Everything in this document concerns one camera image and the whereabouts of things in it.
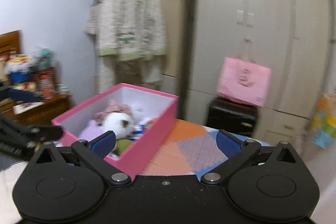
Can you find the blue wet wipes pack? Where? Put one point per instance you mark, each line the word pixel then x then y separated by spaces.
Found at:
pixel 139 131

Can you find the green soft ball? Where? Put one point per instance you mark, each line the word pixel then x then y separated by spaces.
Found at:
pixel 122 145

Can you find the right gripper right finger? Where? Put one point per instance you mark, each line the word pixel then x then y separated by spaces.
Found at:
pixel 238 153

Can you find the cream fluffy cardigan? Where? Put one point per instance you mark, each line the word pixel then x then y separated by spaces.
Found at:
pixel 130 42

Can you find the white brown plush toy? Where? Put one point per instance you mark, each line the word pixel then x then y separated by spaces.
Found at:
pixel 120 123

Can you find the pink paper shopping bag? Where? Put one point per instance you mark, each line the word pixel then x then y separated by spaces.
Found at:
pixel 242 80

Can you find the pink floral fabric item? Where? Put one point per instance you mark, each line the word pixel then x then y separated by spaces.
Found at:
pixel 112 107

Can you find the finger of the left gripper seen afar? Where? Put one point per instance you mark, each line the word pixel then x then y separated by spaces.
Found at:
pixel 20 142

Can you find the pink cardboard box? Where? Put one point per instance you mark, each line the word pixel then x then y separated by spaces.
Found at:
pixel 159 109

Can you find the colourful hanging gift bag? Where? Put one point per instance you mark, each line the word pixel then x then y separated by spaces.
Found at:
pixel 323 124

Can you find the small white plush toy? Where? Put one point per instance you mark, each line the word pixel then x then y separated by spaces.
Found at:
pixel 137 112

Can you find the purple plush toy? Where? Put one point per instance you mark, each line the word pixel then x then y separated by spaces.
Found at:
pixel 92 131

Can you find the beige wardrobe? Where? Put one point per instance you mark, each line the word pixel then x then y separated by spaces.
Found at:
pixel 290 37

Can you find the wooden side cabinet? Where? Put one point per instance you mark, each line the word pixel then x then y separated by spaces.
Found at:
pixel 40 115

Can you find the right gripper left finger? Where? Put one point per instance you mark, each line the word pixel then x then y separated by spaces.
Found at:
pixel 92 154

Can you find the black suitcase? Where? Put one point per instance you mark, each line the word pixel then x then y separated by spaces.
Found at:
pixel 233 117

